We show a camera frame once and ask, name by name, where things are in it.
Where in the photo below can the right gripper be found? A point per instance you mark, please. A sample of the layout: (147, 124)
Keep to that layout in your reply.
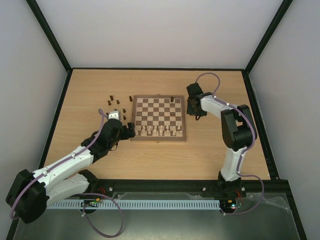
(194, 110)

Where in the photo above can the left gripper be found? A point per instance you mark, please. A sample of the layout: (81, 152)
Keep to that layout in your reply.
(126, 135)

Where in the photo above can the wooden chess board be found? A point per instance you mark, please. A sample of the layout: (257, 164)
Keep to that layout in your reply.
(157, 110)

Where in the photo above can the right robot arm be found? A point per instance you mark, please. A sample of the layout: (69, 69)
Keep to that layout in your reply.
(238, 132)

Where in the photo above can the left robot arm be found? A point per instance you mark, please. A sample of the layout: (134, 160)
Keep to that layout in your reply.
(33, 191)

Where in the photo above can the white slotted cable duct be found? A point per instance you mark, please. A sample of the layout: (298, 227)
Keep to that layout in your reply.
(77, 204)

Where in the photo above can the black aluminium frame rail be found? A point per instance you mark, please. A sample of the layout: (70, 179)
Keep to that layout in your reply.
(204, 188)

